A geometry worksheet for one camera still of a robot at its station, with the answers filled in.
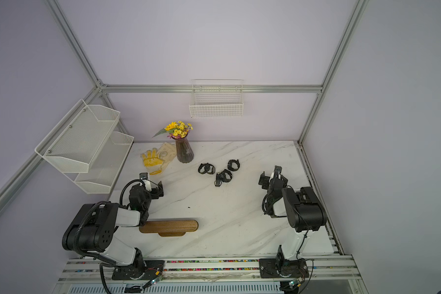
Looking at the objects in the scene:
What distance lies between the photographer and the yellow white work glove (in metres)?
1.07

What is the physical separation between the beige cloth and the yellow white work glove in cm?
1

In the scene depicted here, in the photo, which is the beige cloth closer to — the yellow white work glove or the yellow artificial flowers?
the yellow white work glove

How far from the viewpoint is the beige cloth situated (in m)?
1.12

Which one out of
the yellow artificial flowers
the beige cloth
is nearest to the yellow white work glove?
the beige cloth
